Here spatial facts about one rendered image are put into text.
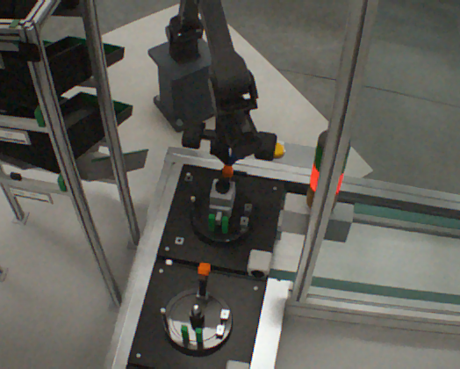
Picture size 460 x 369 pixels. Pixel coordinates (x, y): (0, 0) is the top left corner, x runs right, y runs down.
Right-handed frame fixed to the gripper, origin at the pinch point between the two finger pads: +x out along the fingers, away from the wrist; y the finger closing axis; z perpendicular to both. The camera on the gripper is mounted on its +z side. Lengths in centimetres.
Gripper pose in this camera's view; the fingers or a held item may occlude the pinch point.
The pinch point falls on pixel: (229, 155)
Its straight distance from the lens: 125.0
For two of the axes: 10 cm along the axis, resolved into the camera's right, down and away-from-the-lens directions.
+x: -0.1, 5.7, 8.2
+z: 1.9, -8.0, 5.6
